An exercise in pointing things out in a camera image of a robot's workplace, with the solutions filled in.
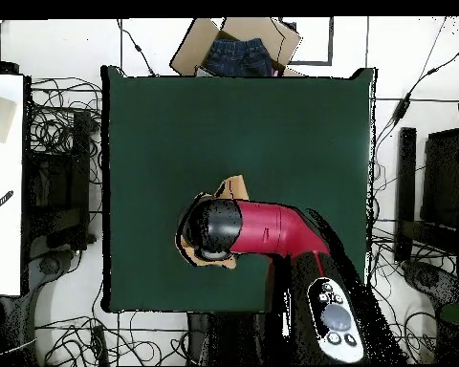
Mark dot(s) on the tan terry towel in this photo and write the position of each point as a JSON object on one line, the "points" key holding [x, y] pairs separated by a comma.
{"points": [[236, 187]]}

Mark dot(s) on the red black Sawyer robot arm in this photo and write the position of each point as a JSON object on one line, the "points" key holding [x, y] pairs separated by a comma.
{"points": [[275, 229]]}

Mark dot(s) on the black flat panel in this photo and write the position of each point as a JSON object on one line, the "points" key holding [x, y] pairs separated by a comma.
{"points": [[441, 179]]}

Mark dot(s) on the dark green table cloth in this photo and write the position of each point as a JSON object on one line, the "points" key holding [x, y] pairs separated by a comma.
{"points": [[157, 133]]}

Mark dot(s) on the blue denim jeans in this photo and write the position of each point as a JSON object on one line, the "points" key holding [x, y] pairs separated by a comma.
{"points": [[237, 57]]}

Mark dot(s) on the open cardboard box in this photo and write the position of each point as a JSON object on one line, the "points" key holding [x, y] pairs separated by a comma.
{"points": [[193, 49]]}

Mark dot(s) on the black equipment cart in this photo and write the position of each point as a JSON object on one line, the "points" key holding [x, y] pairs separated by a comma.
{"points": [[57, 198]]}

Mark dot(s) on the black power strip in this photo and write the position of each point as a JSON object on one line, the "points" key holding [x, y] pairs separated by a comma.
{"points": [[99, 344]]}

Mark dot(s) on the black power adapter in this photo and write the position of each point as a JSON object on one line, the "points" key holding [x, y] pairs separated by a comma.
{"points": [[401, 107]]}

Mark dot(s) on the white desk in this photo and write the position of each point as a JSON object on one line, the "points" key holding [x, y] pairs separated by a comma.
{"points": [[4, 229]]}

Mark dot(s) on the black rectangular post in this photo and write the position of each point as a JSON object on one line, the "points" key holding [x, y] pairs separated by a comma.
{"points": [[407, 183]]}

